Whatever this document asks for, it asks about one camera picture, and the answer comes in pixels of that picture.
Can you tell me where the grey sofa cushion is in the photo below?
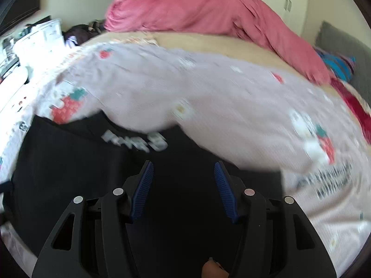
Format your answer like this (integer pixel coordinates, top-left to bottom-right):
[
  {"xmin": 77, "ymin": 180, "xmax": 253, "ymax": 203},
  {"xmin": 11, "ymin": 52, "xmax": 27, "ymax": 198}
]
[{"xmin": 314, "ymin": 20, "xmax": 371, "ymax": 99}]

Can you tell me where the black monitor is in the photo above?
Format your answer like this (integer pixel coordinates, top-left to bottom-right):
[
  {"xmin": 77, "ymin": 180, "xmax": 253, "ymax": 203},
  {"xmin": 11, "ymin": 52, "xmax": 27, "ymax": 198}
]
[{"xmin": 0, "ymin": 0, "xmax": 43, "ymax": 33}]

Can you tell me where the lilac bear strawberry blanket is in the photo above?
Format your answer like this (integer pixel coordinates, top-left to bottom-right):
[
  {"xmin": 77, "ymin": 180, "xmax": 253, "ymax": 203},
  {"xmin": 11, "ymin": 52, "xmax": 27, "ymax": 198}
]
[{"xmin": 0, "ymin": 41, "xmax": 371, "ymax": 273}]

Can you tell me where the black printed t-shirt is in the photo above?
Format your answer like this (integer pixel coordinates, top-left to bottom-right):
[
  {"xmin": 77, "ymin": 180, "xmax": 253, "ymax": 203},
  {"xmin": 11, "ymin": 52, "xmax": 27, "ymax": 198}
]
[{"xmin": 0, "ymin": 112, "xmax": 285, "ymax": 278}]

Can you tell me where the pink duvet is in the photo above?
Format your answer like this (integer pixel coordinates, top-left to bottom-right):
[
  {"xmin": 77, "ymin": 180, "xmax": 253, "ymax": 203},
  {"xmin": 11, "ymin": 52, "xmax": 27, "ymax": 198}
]
[{"xmin": 103, "ymin": 0, "xmax": 337, "ymax": 86}]

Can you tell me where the dark clothes heap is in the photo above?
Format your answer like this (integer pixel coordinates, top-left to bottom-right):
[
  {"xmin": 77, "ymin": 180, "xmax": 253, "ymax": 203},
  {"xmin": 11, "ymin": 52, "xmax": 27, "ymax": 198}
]
[{"xmin": 63, "ymin": 19, "xmax": 107, "ymax": 47}]

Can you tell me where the white storage box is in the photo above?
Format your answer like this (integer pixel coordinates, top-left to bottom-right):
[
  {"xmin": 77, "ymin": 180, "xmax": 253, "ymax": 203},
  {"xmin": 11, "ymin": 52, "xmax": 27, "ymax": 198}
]
[{"xmin": 13, "ymin": 19, "xmax": 66, "ymax": 68}]

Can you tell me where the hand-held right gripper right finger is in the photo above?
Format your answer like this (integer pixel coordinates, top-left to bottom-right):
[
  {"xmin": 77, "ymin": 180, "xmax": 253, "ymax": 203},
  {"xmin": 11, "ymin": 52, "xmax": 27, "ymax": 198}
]
[{"xmin": 214, "ymin": 161, "xmax": 339, "ymax": 278}]

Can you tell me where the blue pink striped cloth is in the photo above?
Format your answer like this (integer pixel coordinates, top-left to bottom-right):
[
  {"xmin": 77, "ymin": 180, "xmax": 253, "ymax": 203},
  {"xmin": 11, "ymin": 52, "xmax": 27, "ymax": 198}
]
[{"xmin": 314, "ymin": 47, "xmax": 358, "ymax": 82}]

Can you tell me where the person's right hand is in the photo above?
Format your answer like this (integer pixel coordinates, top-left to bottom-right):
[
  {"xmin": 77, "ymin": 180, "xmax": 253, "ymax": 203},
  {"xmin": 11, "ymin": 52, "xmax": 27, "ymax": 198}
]
[{"xmin": 202, "ymin": 257, "xmax": 230, "ymax": 278}]

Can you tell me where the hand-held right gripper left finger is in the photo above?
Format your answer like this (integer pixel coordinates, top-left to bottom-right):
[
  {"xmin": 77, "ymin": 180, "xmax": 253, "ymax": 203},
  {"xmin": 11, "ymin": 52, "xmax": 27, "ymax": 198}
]
[{"xmin": 32, "ymin": 160, "xmax": 154, "ymax": 278}]

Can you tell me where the beige bed sheet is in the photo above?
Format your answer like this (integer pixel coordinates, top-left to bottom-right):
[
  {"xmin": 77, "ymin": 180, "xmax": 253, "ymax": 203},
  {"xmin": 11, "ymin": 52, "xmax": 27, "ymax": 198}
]
[{"xmin": 80, "ymin": 30, "xmax": 371, "ymax": 157}]

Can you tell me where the white orange printed bedsheet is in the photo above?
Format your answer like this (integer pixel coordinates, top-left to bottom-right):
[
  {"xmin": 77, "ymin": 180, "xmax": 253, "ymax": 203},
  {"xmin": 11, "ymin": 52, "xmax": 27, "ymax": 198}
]
[{"xmin": 0, "ymin": 46, "xmax": 87, "ymax": 122}]

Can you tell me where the red cloth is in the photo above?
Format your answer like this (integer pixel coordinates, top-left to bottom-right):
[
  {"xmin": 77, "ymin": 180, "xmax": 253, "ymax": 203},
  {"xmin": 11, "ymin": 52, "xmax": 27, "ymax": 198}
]
[{"xmin": 330, "ymin": 78, "xmax": 371, "ymax": 146}]

